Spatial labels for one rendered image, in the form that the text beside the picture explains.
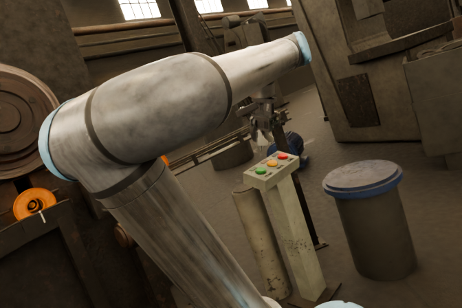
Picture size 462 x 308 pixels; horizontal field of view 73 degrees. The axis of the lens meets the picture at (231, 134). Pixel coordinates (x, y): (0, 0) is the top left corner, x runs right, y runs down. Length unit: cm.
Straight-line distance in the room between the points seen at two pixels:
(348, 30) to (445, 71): 117
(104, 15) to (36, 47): 734
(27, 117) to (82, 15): 748
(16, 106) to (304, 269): 132
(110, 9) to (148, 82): 889
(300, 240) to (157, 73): 108
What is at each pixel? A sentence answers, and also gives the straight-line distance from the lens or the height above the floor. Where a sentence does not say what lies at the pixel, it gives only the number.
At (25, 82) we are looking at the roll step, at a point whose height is 124.
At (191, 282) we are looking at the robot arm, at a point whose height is 66.
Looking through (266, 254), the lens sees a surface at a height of 22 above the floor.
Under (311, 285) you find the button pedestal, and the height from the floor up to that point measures 8.
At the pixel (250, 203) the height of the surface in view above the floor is 46.
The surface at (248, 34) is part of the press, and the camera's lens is 907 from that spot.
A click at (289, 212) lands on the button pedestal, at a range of 129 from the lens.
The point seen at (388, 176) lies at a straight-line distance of 135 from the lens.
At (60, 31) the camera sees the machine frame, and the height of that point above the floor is 149.
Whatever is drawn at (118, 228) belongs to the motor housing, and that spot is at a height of 51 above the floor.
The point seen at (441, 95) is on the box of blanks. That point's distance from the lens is 229.
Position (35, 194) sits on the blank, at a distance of 158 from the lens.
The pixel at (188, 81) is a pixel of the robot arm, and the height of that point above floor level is 96.
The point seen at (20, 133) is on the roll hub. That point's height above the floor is 104.
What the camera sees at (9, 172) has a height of 91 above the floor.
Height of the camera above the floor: 93
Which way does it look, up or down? 8 degrees down
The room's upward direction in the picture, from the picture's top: 19 degrees counter-clockwise
